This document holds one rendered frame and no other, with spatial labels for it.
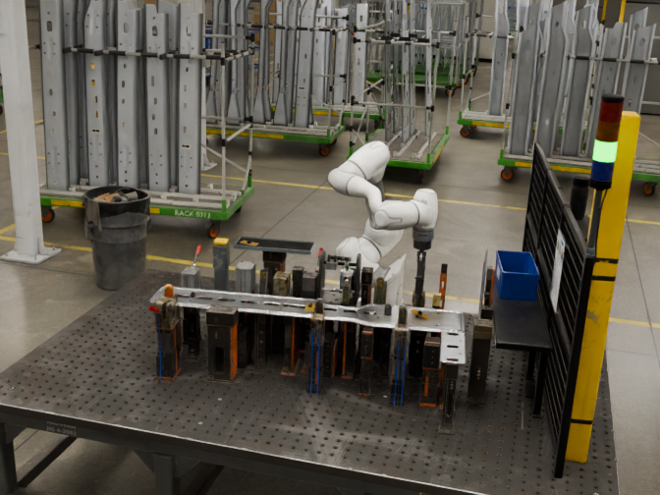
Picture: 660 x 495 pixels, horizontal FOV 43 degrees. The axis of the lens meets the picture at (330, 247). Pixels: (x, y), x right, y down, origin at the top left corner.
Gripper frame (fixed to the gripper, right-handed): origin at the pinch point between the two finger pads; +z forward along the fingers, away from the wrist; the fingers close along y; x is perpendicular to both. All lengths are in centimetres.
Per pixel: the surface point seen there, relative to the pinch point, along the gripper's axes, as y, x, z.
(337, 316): 7.0, -33.5, 15.3
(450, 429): 39, 17, 45
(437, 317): -1.8, 8.9, 15.1
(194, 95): -406, -222, -13
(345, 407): 30, -26, 46
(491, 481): 71, 32, 46
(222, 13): -778, -297, -67
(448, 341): 21.2, 13.8, 15.4
